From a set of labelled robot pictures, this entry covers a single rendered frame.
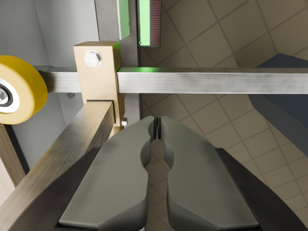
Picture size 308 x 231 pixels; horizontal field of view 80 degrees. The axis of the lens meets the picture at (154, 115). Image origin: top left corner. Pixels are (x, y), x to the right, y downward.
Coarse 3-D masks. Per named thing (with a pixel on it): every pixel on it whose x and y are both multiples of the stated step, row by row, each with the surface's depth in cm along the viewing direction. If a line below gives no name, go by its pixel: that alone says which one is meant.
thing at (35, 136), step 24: (0, 0) 33; (24, 0) 39; (0, 24) 33; (24, 24) 39; (0, 48) 33; (24, 48) 39; (48, 96) 48; (48, 120) 48; (24, 144) 39; (48, 144) 48; (24, 168) 39
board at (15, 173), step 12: (0, 132) 27; (0, 144) 27; (0, 156) 27; (12, 156) 29; (0, 168) 28; (12, 168) 29; (0, 180) 29; (12, 180) 29; (0, 192) 30; (0, 204) 31
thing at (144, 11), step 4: (140, 0) 34; (144, 0) 34; (148, 0) 34; (140, 4) 35; (144, 4) 35; (148, 4) 35; (140, 8) 35; (144, 8) 35; (148, 8) 35; (140, 12) 35; (144, 12) 35; (148, 12) 35; (140, 16) 36; (144, 16) 36; (148, 16) 36; (140, 20) 36; (144, 20) 36; (148, 20) 36; (140, 24) 36; (144, 24) 36; (148, 24) 36; (140, 28) 37; (144, 28) 36; (148, 28) 36; (144, 32) 37; (148, 32) 37; (144, 36) 37; (148, 36) 37; (144, 40) 38; (148, 40) 38; (144, 44) 38; (148, 44) 38
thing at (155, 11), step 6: (150, 0) 34; (156, 0) 34; (150, 6) 35; (156, 6) 35; (150, 12) 35; (156, 12) 35; (150, 18) 36; (156, 18) 36; (150, 24) 36; (156, 24) 36; (150, 30) 37; (156, 30) 37; (150, 36) 37; (156, 36) 37; (156, 42) 38
